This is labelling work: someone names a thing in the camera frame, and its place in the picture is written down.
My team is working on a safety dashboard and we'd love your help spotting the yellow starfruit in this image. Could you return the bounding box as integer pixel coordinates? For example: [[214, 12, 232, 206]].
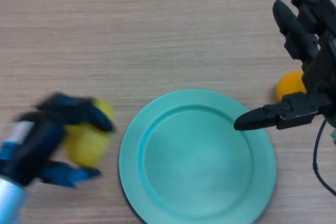
[[62, 99, 116, 168]]

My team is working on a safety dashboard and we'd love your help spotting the orange round fruit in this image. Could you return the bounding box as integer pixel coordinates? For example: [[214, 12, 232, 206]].
[[276, 69, 308, 101]]

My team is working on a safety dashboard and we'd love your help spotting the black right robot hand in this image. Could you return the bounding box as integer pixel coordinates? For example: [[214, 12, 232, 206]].
[[233, 0, 336, 131]]

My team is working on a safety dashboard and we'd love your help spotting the turquoise green plate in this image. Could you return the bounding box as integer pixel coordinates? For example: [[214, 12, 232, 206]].
[[118, 89, 276, 224]]

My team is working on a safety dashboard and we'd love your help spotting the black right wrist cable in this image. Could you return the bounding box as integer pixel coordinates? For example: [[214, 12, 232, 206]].
[[312, 120, 336, 196]]

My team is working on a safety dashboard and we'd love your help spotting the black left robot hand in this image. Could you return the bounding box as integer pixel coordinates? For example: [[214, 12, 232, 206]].
[[0, 92, 116, 188]]

